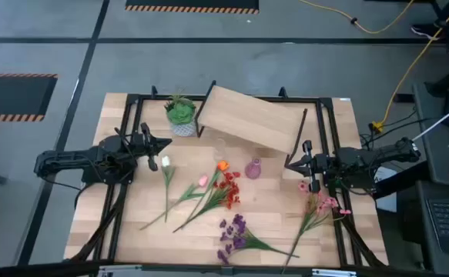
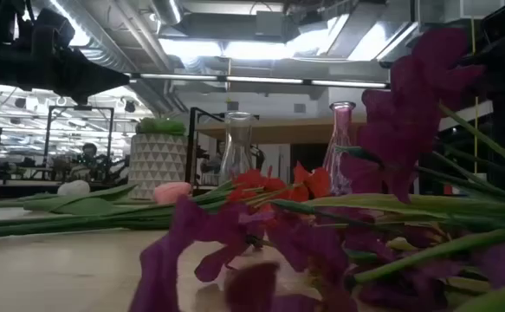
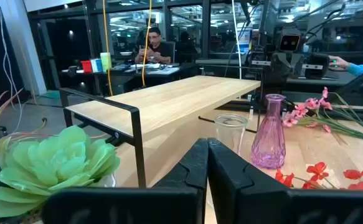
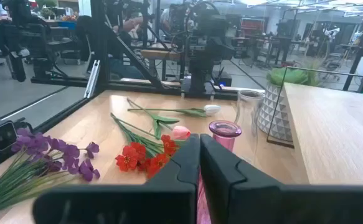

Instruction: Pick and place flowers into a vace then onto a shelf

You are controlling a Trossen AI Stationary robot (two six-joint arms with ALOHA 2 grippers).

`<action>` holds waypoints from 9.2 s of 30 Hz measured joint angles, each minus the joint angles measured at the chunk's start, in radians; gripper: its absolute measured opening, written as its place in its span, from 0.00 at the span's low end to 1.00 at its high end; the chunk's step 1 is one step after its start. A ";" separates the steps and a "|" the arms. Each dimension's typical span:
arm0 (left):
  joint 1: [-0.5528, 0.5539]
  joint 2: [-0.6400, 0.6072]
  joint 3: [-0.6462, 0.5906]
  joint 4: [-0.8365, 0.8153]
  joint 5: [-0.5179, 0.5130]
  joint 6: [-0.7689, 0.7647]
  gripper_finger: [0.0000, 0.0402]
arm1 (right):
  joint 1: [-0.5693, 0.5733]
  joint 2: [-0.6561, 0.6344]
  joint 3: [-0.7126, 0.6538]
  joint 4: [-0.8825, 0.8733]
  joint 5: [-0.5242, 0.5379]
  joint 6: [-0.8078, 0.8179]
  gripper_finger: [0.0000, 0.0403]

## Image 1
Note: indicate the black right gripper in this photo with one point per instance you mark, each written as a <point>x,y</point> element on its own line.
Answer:
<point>316,163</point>

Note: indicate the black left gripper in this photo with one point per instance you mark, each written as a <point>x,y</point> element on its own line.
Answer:
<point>143,144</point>

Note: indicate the white artificial tulip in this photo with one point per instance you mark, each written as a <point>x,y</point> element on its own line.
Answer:
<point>165,161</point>

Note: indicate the pink artificial flower bunch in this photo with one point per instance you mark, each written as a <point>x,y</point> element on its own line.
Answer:
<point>320,204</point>

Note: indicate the pink glass vase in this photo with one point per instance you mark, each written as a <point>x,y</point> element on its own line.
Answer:
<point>253,171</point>

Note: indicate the pink artificial tulip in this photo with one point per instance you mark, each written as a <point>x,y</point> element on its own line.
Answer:
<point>203,180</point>

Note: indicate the clear glass vase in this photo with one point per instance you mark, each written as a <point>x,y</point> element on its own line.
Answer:
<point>220,152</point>

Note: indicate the orange artificial tulip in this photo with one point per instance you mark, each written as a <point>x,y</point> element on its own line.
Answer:
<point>223,165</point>

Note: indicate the red artificial flower bunch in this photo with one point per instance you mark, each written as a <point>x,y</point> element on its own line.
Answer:
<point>232,192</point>

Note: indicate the purple artificial flower bunch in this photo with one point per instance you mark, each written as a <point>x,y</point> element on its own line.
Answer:
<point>239,223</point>

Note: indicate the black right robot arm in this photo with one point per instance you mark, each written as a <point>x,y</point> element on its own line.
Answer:
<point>362,157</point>

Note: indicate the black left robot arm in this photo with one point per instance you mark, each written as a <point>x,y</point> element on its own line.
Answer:
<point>66,159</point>

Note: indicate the wooden shelf with black legs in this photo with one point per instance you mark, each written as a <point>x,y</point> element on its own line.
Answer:
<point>247,117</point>

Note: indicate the succulent in patterned grey pot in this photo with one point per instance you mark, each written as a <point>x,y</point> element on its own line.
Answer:
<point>180,113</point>

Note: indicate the dark grey desk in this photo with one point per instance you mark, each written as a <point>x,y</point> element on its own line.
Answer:
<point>413,231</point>
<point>432,161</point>

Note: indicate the black hazard-striped floor mat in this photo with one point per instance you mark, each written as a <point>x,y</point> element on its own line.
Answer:
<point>12,94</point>
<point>189,4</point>

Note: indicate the person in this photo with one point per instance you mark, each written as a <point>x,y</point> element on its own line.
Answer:
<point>424,31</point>

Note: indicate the silver aluminium bracket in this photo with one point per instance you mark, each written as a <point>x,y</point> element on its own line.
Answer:
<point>120,271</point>
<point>334,273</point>

